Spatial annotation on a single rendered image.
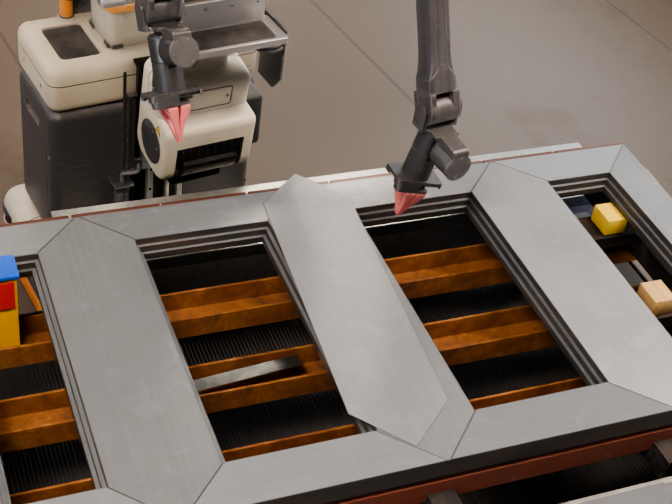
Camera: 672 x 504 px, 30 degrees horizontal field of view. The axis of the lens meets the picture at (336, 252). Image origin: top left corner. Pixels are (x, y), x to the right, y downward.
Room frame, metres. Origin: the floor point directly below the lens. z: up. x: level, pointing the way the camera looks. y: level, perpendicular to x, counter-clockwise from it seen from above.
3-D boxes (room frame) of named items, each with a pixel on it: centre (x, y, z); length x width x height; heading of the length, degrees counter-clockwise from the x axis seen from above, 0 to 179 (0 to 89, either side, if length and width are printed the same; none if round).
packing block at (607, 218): (2.18, -0.57, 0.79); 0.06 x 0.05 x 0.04; 27
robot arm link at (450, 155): (1.99, -0.17, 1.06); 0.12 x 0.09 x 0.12; 36
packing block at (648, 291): (1.94, -0.64, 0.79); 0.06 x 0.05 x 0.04; 27
